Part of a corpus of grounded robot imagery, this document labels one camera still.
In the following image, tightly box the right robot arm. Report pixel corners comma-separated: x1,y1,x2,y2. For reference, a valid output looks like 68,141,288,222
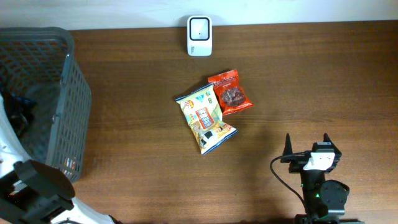
280,134,349,223

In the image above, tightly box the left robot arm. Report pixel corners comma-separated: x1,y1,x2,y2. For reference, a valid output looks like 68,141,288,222
1,93,120,223

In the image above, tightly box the yellow wet wipes bag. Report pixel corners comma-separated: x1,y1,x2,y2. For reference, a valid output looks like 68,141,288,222
175,83,238,155

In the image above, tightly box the red snack bag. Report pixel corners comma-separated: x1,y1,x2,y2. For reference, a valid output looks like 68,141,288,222
208,70,254,116

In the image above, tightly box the grey plastic basket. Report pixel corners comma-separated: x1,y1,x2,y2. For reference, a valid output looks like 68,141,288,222
1,27,92,182

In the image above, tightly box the white barcode scanner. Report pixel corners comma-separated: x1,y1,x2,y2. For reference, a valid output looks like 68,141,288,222
187,16,213,57

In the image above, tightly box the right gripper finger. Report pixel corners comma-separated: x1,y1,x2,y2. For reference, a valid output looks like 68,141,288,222
323,133,339,152
283,133,293,156

